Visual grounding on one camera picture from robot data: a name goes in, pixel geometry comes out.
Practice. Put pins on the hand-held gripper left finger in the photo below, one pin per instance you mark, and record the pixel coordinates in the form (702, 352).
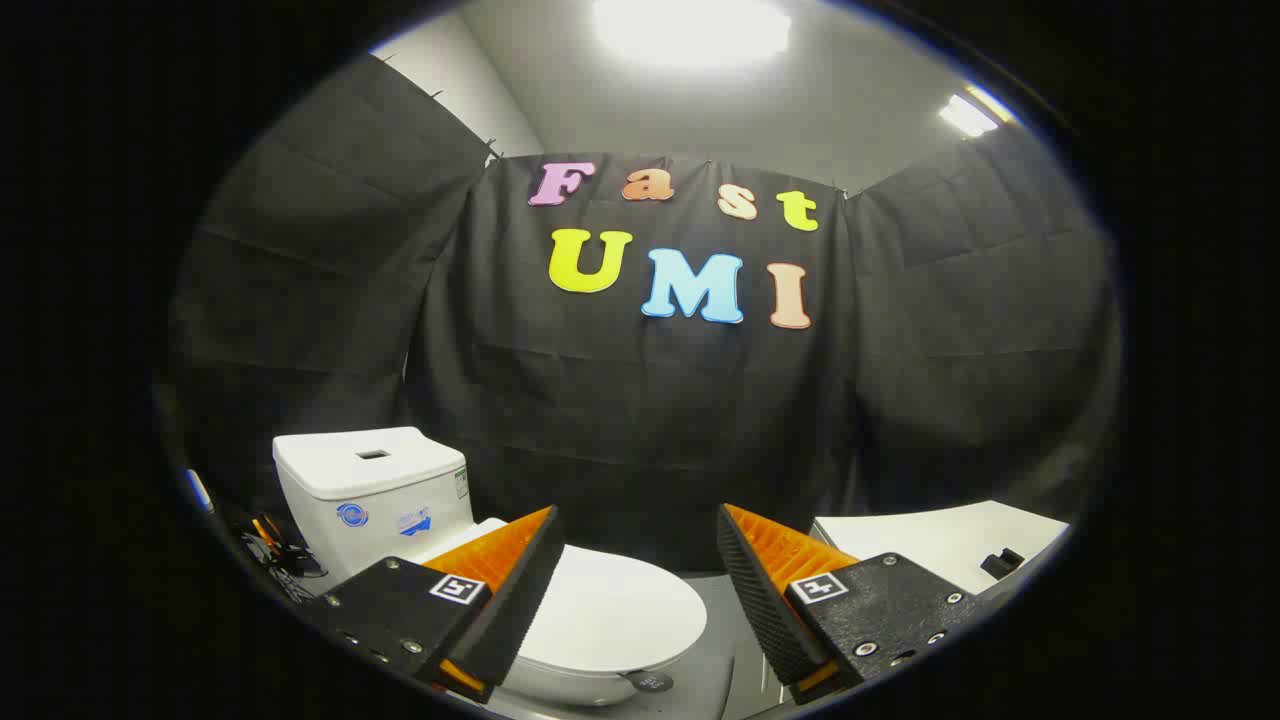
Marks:
(520, 600)

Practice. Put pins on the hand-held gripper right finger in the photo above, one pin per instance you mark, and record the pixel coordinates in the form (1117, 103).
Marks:
(760, 600)

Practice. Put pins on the white ceramic toilet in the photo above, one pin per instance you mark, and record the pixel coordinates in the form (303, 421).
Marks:
(380, 490)

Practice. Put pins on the white cabinet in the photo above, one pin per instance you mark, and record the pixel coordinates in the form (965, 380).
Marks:
(930, 540)

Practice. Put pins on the black backdrop cloth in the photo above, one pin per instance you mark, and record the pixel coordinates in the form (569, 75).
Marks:
(650, 420)

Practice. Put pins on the small ceiling light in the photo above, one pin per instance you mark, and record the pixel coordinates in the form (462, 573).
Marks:
(966, 116)

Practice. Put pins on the large ceiling light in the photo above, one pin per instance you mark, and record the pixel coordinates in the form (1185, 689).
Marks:
(690, 28)

